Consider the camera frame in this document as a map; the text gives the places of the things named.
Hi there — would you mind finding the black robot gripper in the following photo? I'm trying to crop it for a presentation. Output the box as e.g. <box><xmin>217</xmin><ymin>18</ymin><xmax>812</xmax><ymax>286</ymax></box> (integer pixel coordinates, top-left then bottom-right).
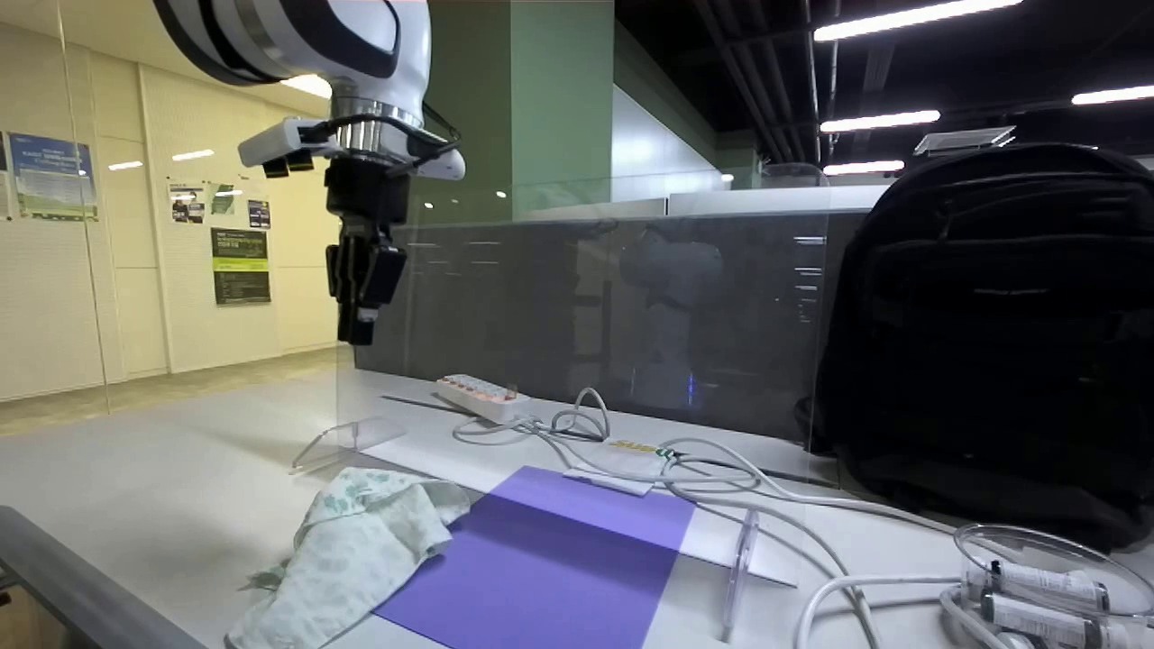
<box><xmin>320</xmin><ymin>156</ymin><xmax>416</xmax><ymax>350</ymax></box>

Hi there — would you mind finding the white patterned cloth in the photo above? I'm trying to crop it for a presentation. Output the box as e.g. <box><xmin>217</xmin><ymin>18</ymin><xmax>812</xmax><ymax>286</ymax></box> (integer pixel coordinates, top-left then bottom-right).
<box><xmin>219</xmin><ymin>465</ymin><xmax>459</xmax><ymax>649</ymax></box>

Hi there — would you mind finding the square ceiling light panel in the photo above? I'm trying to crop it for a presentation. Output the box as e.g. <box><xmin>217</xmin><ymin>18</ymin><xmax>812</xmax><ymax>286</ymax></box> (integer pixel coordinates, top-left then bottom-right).
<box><xmin>276</xmin><ymin>69</ymin><xmax>340</xmax><ymax>105</ymax></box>

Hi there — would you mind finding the tinted glass panel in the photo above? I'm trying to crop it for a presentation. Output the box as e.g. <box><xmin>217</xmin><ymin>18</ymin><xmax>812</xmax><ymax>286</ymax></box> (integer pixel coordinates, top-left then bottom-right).
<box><xmin>353</xmin><ymin>176</ymin><xmax>874</xmax><ymax>442</ymax></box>

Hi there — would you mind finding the clear acrylic stand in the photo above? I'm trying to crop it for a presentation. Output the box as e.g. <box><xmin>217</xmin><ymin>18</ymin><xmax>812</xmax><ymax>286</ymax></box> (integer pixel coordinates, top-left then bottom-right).
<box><xmin>719</xmin><ymin>501</ymin><xmax>799</xmax><ymax>649</ymax></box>
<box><xmin>290</xmin><ymin>414</ymin><xmax>409</xmax><ymax>481</ymax></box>

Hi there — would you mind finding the white power strip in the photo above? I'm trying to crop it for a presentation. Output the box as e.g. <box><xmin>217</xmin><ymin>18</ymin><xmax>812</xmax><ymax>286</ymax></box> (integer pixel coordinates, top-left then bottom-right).
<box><xmin>428</xmin><ymin>373</ymin><xmax>547</xmax><ymax>433</ymax></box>

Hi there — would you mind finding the green pillar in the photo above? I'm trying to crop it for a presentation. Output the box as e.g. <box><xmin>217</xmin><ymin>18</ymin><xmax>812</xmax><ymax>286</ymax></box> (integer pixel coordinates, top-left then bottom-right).
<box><xmin>409</xmin><ymin>0</ymin><xmax>620</xmax><ymax>226</ymax></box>

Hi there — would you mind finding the purple paper sheet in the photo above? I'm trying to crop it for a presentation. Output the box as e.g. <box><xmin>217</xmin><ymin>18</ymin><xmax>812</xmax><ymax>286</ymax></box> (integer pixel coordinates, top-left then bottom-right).
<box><xmin>373</xmin><ymin>465</ymin><xmax>698</xmax><ymax>649</ymax></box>

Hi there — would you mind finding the ceiling tube light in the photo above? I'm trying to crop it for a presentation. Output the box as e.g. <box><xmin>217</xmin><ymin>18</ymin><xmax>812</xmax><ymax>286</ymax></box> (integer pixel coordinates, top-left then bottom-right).
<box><xmin>812</xmin><ymin>0</ymin><xmax>1028</xmax><ymax>46</ymax></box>
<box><xmin>1067</xmin><ymin>78</ymin><xmax>1154</xmax><ymax>112</ymax></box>
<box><xmin>817</xmin><ymin>156</ymin><xmax>910</xmax><ymax>182</ymax></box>
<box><xmin>817</xmin><ymin>105</ymin><xmax>943</xmax><ymax>136</ymax></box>

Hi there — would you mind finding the black backpack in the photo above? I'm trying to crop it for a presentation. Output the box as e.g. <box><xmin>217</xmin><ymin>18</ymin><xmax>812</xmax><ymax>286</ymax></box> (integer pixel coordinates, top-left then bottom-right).
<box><xmin>805</xmin><ymin>134</ymin><xmax>1154</xmax><ymax>555</ymax></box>

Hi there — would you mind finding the white charger plug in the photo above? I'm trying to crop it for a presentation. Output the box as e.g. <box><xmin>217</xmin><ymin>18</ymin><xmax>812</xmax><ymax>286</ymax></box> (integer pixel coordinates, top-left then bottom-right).
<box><xmin>958</xmin><ymin>555</ymin><xmax>1114</xmax><ymax>613</ymax></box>
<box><xmin>933</xmin><ymin>587</ymin><xmax>1154</xmax><ymax>649</ymax></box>

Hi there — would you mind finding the green and black wall poster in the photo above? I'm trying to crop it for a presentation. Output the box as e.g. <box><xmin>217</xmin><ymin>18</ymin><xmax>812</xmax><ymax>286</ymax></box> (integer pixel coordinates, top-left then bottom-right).
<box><xmin>208</xmin><ymin>222</ymin><xmax>273</xmax><ymax>309</ymax></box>

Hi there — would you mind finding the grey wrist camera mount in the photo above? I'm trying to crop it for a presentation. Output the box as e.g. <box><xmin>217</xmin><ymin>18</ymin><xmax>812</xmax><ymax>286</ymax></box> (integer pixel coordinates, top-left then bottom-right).
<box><xmin>233</xmin><ymin>108</ymin><xmax>472</xmax><ymax>184</ymax></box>

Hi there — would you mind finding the white looped cable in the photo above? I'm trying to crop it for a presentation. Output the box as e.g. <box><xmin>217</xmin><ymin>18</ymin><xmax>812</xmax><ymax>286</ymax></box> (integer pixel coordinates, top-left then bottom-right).
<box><xmin>546</xmin><ymin>382</ymin><xmax>618</xmax><ymax>448</ymax></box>

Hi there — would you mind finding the blue wall poster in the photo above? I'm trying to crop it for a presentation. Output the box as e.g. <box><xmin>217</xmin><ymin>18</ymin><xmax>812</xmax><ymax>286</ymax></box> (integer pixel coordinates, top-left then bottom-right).
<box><xmin>3</xmin><ymin>129</ymin><xmax>106</xmax><ymax>222</ymax></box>

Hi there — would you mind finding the long white cable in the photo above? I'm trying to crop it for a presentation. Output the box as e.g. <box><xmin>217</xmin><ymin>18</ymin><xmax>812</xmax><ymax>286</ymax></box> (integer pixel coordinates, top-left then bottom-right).
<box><xmin>446</xmin><ymin>418</ymin><xmax>888</xmax><ymax>649</ymax></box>

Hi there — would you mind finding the white cable with plug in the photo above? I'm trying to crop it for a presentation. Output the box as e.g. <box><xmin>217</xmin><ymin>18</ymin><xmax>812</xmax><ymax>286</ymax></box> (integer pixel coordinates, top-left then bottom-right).
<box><xmin>791</xmin><ymin>569</ymin><xmax>982</xmax><ymax>649</ymax></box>

